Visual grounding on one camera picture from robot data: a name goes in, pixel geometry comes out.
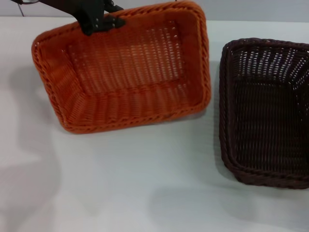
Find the dark brown woven plastic basket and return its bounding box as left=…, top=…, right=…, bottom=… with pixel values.
left=219, top=37, right=309, bottom=189

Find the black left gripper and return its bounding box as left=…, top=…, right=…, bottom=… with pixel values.
left=48, top=0, right=127, bottom=36

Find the orange woven plastic basket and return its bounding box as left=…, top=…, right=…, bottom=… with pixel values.
left=31, top=1, right=212, bottom=135

